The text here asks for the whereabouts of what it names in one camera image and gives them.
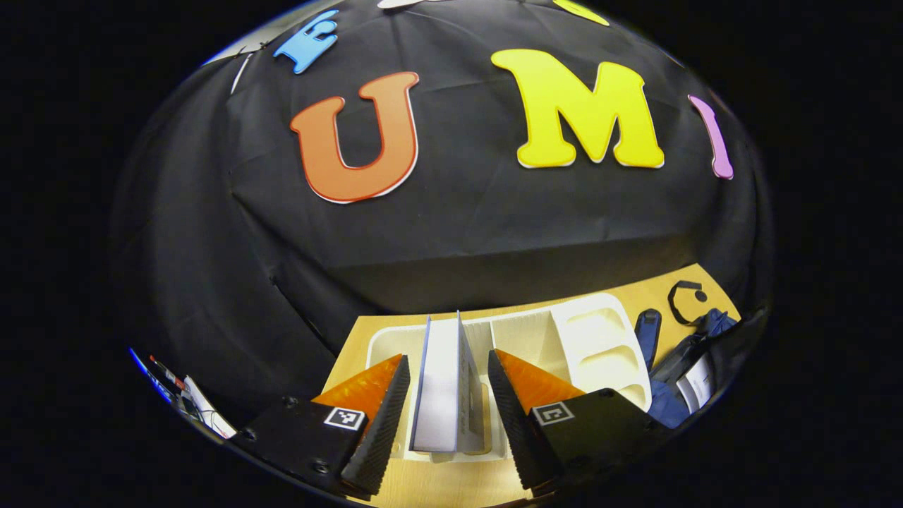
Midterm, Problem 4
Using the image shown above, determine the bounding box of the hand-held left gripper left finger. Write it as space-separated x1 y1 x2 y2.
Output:
233 354 411 498

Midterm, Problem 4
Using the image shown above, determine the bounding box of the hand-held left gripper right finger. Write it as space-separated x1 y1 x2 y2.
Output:
487 349 671 495

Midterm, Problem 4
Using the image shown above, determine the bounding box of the blue-grey book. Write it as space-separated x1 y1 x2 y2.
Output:
409 310 487 454

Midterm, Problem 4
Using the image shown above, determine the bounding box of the white plastic bookshelf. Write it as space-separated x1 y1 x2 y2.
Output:
365 293 653 463

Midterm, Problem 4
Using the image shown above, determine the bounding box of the blue schoolbag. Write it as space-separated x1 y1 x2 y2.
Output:
634 281 741 430

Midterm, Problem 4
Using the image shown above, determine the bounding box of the black backdrop cloth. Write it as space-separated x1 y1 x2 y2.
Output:
113 0 773 424

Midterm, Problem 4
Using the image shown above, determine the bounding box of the computer monitor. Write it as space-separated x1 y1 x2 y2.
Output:
129 347 170 403

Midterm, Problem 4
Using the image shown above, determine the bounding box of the white device with cables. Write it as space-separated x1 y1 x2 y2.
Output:
180 374 237 440

